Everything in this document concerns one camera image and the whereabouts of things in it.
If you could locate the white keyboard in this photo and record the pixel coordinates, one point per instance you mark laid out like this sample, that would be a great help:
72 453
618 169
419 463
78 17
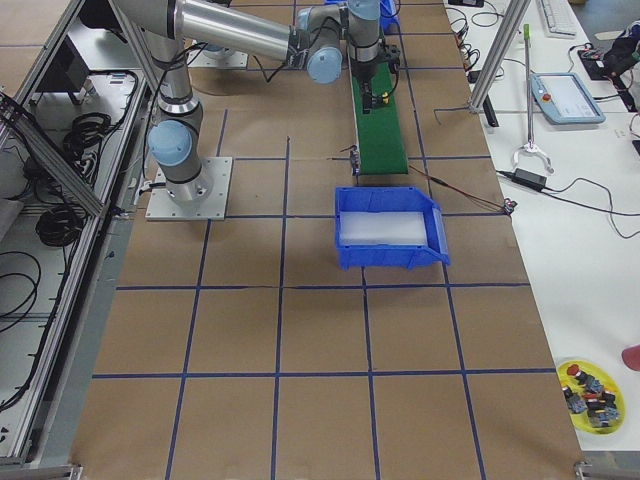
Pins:
557 18

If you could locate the teach pendant tablet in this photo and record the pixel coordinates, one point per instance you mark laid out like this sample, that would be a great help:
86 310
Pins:
564 100

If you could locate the blue plastic bin right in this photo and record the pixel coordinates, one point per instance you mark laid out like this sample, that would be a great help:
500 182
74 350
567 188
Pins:
392 199

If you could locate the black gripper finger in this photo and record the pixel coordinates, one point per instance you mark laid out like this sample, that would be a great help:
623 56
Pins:
367 102

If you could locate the aluminium profile post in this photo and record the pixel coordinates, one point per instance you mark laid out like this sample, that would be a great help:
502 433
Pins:
507 30

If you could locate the black power adapter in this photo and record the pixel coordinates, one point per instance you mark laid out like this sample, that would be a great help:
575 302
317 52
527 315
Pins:
529 179

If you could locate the green conveyor belt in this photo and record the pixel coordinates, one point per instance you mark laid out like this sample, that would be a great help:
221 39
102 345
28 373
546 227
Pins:
379 148

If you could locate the yellow plate of buttons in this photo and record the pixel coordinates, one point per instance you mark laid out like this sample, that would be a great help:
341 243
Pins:
594 400

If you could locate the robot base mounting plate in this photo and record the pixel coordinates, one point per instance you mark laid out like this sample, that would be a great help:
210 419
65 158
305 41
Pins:
204 198

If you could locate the white foam pad right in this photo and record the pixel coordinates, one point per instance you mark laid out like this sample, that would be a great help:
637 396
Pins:
382 228

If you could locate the blue plastic bin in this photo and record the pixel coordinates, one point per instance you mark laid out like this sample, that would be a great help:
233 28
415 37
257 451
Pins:
392 199
387 12

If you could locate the grabber reach tool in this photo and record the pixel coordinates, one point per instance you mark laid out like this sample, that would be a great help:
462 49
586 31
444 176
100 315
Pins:
530 148

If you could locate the blue plastic bin left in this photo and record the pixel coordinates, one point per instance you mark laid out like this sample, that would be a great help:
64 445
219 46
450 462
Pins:
387 12

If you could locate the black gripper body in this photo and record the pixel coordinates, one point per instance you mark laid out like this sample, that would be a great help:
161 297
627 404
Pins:
364 71

